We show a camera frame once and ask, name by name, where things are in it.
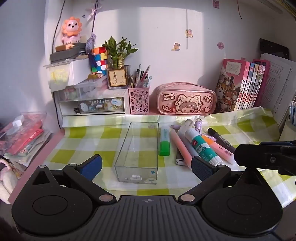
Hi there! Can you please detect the brown wooden block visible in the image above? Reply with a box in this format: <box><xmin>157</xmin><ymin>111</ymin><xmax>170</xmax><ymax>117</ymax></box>
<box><xmin>55</xmin><ymin>43</ymin><xmax>75</xmax><ymax>53</ymax></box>

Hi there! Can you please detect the purple pen with dome figure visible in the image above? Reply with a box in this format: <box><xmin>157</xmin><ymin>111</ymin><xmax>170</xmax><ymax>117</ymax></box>
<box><xmin>179</xmin><ymin>119</ymin><xmax>203</xmax><ymax>163</ymax></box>

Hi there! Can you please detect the green checkered tablecloth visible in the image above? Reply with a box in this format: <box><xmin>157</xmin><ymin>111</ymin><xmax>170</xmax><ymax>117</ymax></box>
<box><xmin>43</xmin><ymin>107</ymin><xmax>296</xmax><ymax>209</ymax></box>

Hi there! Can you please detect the white drawer unit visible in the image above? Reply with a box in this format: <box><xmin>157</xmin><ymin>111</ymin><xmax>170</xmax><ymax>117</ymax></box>
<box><xmin>54</xmin><ymin>89</ymin><xmax>129</xmax><ymax>116</ymax></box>

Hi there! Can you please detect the pile of colourful packets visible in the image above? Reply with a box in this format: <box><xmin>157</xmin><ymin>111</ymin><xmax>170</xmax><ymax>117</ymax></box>
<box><xmin>0</xmin><ymin>112</ymin><xmax>53</xmax><ymax>167</ymax></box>

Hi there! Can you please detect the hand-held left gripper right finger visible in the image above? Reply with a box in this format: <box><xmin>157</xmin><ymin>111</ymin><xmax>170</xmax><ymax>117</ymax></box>
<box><xmin>178</xmin><ymin>156</ymin><xmax>264</xmax><ymax>206</ymax></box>

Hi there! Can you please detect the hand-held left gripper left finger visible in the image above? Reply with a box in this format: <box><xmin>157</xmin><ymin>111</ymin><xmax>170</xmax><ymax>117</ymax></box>
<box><xmin>32</xmin><ymin>154</ymin><xmax>117</xmax><ymax>206</ymax></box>

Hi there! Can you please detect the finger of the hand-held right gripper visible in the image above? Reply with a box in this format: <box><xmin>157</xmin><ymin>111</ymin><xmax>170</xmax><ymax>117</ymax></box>
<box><xmin>234</xmin><ymin>144</ymin><xmax>282</xmax><ymax>167</ymax></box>

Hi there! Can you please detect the pale container with pens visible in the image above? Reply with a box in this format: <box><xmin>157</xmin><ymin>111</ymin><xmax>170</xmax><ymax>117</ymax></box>
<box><xmin>278</xmin><ymin>100</ymin><xmax>296</xmax><ymax>142</ymax></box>

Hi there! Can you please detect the white glue stick green label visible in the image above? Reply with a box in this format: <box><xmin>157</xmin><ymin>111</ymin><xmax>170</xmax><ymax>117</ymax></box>
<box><xmin>177</xmin><ymin>128</ymin><xmax>224</xmax><ymax>166</ymax></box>

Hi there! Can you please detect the pink cartoon pencil case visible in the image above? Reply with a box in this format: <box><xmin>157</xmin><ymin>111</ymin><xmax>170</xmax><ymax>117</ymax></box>
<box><xmin>154</xmin><ymin>82</ymin><xmax>217</xmax><ymax>115</ymax></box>

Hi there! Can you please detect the white charger plug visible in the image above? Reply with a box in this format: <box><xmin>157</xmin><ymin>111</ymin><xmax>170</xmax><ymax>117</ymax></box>
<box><xmin>12</xmin><ymin>115</ymin><xmax>25</xmax><ymax>127</ymax></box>

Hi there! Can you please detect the pink highlighter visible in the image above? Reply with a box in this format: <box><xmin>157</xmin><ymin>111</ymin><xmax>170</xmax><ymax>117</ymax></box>
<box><xmin>170</xmin><ymin>128</ymin><xmax>194</xmax><ymax>171</ymax></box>

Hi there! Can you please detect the pale fabric bag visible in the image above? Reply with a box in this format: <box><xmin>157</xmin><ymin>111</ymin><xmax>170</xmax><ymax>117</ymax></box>
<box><xmin>0</xmin><ymin>158</ymin><xmax>25</xmax><ymax>205</ymax></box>

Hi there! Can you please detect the black board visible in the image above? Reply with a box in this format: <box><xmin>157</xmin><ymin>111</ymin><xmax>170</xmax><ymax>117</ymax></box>
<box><xmin>259</xmin><ymin>38</ymin><xmax>290</xmax><ymax>60</ymax></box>

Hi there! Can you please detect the colourful twisted puzzle cube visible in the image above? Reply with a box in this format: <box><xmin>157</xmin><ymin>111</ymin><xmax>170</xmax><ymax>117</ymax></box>
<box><xmin>88</xmin><ymin>46</ymin><xmax>110</xmax><ymax>75</ymax></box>

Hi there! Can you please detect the illustrated pink book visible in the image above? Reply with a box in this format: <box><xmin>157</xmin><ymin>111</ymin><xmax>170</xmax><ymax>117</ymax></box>
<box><xmin>215</xmin><ymin>59</ymin><xmax>250</xmax><ymax>112</ymax></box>

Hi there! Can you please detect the white storage box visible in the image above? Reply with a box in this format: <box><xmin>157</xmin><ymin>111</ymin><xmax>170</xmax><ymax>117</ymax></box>
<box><xmin>44</xmin><ymin>57</ymin><xmax>93</xmax><ymax>92</ymax></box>

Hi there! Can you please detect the white and pink spine book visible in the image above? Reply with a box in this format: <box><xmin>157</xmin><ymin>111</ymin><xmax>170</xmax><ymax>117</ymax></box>
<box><xmin>241</xmin><ymin>62</ymin><xmax>255</xmax><ymax>110</ymax></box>
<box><xmin>252</xmin><ymin>64</ymin><xmax>266</xmax><ymax>108</ymax></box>
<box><xmin>246</xmin><ymin>63</ymin><xmax>260</xmax><ymax>109</ymax></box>

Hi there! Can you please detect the bunch of pens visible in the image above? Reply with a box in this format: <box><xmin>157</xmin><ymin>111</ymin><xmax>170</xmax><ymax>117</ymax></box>
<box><xmin>128</xmin><ymin>65</ymin><xmax>153</xmax><ymax>89</ymax></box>

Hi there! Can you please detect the clear container of tape rolls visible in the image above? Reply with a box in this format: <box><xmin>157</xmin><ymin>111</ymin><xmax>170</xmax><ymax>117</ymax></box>
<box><xmin>54</xmin><ymin>86</ymin><xmax>78</xmax><ymax>102</ymax></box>

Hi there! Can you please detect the purple hanging sachet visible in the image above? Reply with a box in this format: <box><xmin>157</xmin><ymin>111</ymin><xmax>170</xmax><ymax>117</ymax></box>
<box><xmin>85</xmin><ymin>0</ymin><xmax>102</xmax><ymax>54</ymax></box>

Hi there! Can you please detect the pink slipcase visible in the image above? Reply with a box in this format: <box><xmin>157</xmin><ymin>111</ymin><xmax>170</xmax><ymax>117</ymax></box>
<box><xmin>252</xmin><ymin>59</ymin><xmax>271</xmax><ymax>107</ymax></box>

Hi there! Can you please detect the lucky bamboo in glass vase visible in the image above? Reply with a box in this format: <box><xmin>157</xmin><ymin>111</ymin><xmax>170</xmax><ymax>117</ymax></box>
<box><xmin>101</xmin><ymin>36</ymin><xmax>139</xmax><ymax>90</ymax></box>

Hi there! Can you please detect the clear lidded storage box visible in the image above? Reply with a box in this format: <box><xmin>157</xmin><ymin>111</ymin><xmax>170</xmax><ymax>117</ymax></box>
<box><xmin>73</xmin><ymin>77</ymin><xmax>110</xmax><ymax>98</ymax></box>

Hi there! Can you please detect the dark grey case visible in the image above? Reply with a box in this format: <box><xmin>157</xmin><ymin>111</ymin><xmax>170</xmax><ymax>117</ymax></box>
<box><xmin>49</xmin><ymin>43</ymin><xmax>88</xmax><ymax>63</ymax></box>

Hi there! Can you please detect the orange highlighter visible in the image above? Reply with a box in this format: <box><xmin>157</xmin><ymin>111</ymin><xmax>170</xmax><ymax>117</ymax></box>
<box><xmin>202</xmin><ymin>135</ymin><xmax>234</xmax><ymax>164</ymax></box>

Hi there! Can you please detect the black cable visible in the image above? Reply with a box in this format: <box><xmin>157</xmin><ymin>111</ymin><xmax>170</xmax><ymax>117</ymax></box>
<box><xmin>52</xmin><ymin>0</ymin><xmax>67</xmax><ymax>50</ymax></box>

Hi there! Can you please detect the clear flat plastic case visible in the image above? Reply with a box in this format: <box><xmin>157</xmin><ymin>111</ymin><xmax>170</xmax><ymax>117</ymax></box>
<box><xmin>0</xmin><ymin>112</ymin><xmax>48</xmax><ymax>141</ymax></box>

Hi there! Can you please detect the pink and orange lion toy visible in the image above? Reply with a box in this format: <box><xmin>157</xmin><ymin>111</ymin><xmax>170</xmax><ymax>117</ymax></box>
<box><xmin>60</xmin><ymin>19</ymin><xmax>83</xmax><ymax>45</ymax></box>

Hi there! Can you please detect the pink perforated pen holder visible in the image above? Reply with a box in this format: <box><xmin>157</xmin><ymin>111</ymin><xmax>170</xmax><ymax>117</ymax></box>
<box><xmin>128</xmin><ymin>87</ymin><xmax>150</xmax><ymax>115</ymax></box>

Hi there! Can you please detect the black whiteboard marker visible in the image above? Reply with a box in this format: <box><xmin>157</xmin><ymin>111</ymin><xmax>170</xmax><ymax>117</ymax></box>
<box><xmin>207</xmin><ymin>127</ymin><xmax>237</xmax><ymax>155</ymax></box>

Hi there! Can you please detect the stack of printed papers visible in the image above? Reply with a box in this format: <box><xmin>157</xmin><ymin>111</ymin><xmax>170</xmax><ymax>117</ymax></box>
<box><xmin>260</xmin><ymin>53</ymin><xmax>296</xmax><ymax>127</ymax></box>

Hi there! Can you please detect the clear plastic organizer box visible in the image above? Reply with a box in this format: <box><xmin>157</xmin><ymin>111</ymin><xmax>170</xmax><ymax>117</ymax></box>
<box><xmin>114</xmin><ymin>122</ymin><xmax>159</xmax><ymax>184</ymax></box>

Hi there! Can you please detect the green highlighter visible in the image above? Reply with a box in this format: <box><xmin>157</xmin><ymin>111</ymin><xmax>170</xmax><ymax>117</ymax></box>
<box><xmin>158</xmin><ymin>126</ymin><xmax>172</xmax><ymax>156</ymax></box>

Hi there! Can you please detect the dirty white eraser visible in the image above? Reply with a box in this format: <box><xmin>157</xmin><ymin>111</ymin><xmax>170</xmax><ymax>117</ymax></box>
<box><xmin>177</xmin><ymin>123</ymin><xmax>193</xmax><ymax>137</ymax></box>

